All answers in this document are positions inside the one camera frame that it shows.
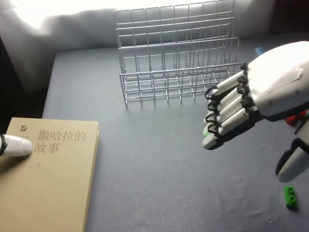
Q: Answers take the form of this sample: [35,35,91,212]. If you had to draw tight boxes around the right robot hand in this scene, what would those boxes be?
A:
[201,41,309,183]

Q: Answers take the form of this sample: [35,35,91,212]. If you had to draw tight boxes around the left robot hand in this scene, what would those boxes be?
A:
[0,134,34,158]

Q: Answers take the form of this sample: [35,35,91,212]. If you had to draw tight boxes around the beige paperback book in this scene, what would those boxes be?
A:
[0,117,101,232]

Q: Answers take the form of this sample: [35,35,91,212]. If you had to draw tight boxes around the red toy block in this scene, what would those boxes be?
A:
[284,110,308,127]

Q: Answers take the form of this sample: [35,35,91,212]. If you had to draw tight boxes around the green toy block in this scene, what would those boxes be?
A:
[283,185,298,210]

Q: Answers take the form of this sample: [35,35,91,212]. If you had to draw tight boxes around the white backdrop cloth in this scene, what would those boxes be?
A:
[0,0,272,94]

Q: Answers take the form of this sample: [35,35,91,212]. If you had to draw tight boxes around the grey table cloth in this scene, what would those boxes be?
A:
[41,45,309,232]

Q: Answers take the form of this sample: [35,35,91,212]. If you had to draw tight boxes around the silver wire file rack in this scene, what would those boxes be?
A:
[113,0,247,107]

